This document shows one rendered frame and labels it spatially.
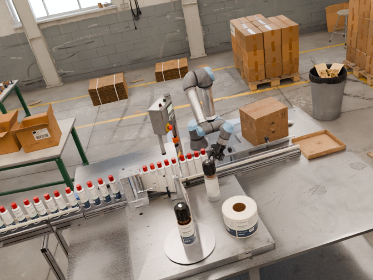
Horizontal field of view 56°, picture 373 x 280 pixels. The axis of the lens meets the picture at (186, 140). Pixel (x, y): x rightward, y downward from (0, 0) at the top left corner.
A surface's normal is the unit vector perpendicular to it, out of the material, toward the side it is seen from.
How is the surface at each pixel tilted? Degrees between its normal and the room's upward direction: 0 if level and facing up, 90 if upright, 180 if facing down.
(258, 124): 90
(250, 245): 0
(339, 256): 0
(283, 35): 90
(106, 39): 90
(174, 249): 0
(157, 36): 90
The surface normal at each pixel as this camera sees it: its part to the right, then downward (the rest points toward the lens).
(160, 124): -0.36, 0.54
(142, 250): -0.18, -0.83
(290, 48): 0.08, 0.50
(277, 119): 0.38, 0.43
